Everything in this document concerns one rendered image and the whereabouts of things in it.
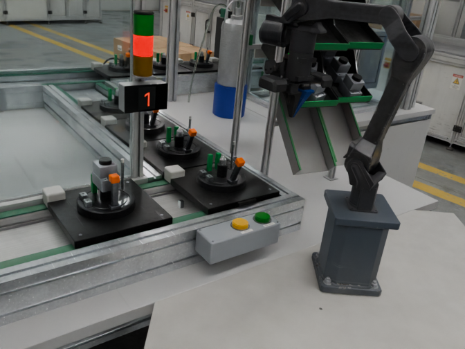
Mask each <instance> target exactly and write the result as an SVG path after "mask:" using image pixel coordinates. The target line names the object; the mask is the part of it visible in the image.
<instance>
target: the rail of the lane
mask: <svg viewBox="0 0 465 349"><path fill-rule="evenodd" d="M304 203H305V198H303V197H301V196H299V195H298V194H296V193H290V194H287V195H282V196H279V197H274V198H272V199H267V200H264V201H260V202H257V200H256V199H255V198H254V199H249V200H246V201H242V202H237V207H236V208H232V209H229V210H226V211H221V212H218V213H213V214H211V215H206V216H203V217H198V218H195V219H192V220H187V221H184V222H179V223H176V224H171V225H168V226H164V227H160V228H157V229H152V230H149V231H145V232H142V233H137V234H133V235H129V236H126V237H123V238H118V239H115V240H110V241H107V242H103V243H99V244H94V245H91V246H88V247H84V248H81V249H76V250H72V251H68V252H65V253H60V254H57V255H54V256H49V257H46V258H41V259H39V260H34V261H30V262H25V263H23V264H20V265H15V266H11V267H7V268H4V269H0V327H1V326H3V325H7V324H9V323H13V322H15V321H19V320H22V319H26V318H28V317H31V316H34V315H37V314H41V313H43V312H47V311H50V310H54V309H56V308H59V307H62V306H65V305H69V304H71V303H75V302H78V301H81V300H84V299H86V298H91V297H93V296H97V295H99V294H103V293H105V292H109V291H112V290H115V289H118V288H121V287H124V286H127V285H130V284H133V283H137V282H140V281H142V280H146V279H148V278H152V277H155V276H159V275H161V274H165V273H167V272H170V271H174V270H176V269H180V268H183V267H186V266H189V265H193V264H195V263H198V262H202V261H204V260H205V259H204V258H203V257H202V256H201V255H199V254H198V253H197V252H196V251H195V245H196V235H197V230H198V229H202V228H205V227H208V226H212V225H215V224H220V223H223V222H227V221H230V220H234V219H236V218H240V217H245V216H248V215H252V214H256V213H258V212H262V211H264V212H266V213H268V214H269V215H270V216H271V217H273V218H275V219H276V220H277V221H279V222H280V223H281V224H280V232H279V236H281V235H285V234H287V233H292V232H294V231H298V230H300V226H301V221H302V214H303V210H304Z"/></svg>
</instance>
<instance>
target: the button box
mask: <svg viewBox="0 0 465 349"><path fill-rule="evenodd" d="M240 218H243V219H245V220H247V221H248V228H247V229H236V228H234V227H233V226H232V222H233V220H230V221H227V222H223V223H220V224H215V225H212V226H208V227H205V228H202V229H198V230H197V235H196V245H195V251H196V252H197V253H198V254H199V255H201V256H202V257H203V258H204V259H205V260H206V261H207V262H208V263H209V264H210V265H211V264H214V263H216V262H220V261H222V260H226V259H229V258H232V257H235V256H239V255H241V254H244V253H248V252H250V251H254V250H256V249H260V248H262V247H266V246H268V245H271V244H275V243H277V242H278V238H279V232H280V224H281V223H280V222H279V221H277V220H276V219H275V218H273V217H271V218H270V221H269V222H267V223H261V222H257V221H256V220H255V214H252V215H248V216H245V217H240Z"/></svg>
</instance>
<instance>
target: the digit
mask: <svg viewBox="0 0 465 349"><path fill-rule="evenodd" d="M155 97H156V87H139V88H138V110H144V109H155Z"/></svg>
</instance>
